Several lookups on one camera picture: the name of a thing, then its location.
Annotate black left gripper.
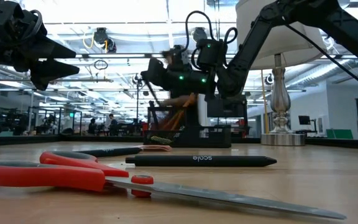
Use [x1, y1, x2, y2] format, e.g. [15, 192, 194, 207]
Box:
[0, 1, 81, 91]

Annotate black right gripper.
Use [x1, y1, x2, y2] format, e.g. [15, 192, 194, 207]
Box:
[140, 58, 183, 107]

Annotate orange pencil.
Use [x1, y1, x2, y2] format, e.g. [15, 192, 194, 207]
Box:
[162, 107, 183, 131]
[169, 93, 197, 131]

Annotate black pen with white print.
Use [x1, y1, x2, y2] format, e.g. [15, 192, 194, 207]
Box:
[125, 154, 278, 168]

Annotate red-handled scissors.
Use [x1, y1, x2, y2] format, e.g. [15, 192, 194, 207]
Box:
[0, 151, 347, 220]

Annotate small monitor on arm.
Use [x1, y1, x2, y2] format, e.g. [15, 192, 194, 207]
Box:
[298, 115, 318, 134]

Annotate black mesh desk organizer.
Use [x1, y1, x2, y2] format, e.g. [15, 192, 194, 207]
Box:
[143, 105, 232, 149]

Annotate yellow-green textured object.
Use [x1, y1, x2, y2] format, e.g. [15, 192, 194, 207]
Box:
[150, 135, 173, 146]

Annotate person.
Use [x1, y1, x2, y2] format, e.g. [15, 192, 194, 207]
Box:
[87, 117, 98, 136]
[108, 113, 119, 136]

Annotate black display screen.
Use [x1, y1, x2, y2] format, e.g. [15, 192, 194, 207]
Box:
[206, 93, 248, 118]

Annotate silver lamp with white shade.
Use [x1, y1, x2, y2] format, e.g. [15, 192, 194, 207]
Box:
[235, 0, 328, 147]

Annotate green panel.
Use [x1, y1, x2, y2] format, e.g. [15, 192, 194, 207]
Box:
[326, 129, 354, 140]

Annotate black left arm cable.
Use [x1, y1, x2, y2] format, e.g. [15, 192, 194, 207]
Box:
[19, 8, 44, 44]

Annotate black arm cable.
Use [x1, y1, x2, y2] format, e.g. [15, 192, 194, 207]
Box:
[185, 11, 239, 68]
[19, 8, 44, 44]

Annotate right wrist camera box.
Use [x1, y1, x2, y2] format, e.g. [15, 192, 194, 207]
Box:
[163, 45, 190, 72]

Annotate black workcell frame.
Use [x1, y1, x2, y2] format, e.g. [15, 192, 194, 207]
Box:
[26, 105, 83, 136]

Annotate black hanging cable loop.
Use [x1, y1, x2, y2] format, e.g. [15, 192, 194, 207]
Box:
[93, 59, 109, 71]

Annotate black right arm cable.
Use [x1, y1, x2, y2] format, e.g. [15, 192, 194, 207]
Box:
[185, 11, 239, 68]

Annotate black aluminium rig frame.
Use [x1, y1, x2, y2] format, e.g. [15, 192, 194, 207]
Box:
[0, 134, 358, 151]

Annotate yellow hanging cable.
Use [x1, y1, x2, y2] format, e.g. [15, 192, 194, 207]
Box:
[260, 70, 270, 134]

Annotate long black cable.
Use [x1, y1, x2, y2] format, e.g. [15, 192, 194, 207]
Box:
[285, 24, 358, 96]

